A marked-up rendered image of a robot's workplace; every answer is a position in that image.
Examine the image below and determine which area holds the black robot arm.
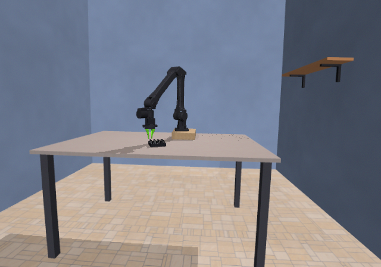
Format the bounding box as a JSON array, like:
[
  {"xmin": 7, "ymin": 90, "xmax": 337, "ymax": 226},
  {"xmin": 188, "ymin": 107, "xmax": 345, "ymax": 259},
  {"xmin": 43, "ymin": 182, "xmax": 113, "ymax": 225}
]
[{"xmin": 136, "ymin": 67, "xmax": 189, "ymax": 131}]

